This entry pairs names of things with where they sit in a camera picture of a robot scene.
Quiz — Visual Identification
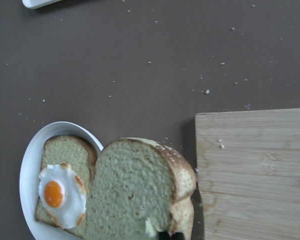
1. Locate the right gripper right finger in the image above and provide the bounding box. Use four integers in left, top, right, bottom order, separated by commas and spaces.
172, 232, 185, 240

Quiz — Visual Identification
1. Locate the white round plate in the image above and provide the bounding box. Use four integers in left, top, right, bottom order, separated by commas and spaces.
19, 121, 104, 240

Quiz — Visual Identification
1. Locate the fried egg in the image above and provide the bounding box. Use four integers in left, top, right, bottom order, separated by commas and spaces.
38, 163, 87, 229

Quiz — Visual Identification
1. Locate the bread slice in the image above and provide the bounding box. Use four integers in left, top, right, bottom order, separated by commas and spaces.
35, 135, 98, 238
83, 137, 196, 240

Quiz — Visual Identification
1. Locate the wooden cutting board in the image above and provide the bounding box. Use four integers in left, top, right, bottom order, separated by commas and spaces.
195, 108, 300, 240

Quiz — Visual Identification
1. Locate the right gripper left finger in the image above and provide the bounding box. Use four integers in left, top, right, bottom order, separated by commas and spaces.
157, 231, 171, 240

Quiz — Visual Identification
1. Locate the cream rabbit serving tray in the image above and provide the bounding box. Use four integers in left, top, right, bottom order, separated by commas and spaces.
22, 0, 61, 10

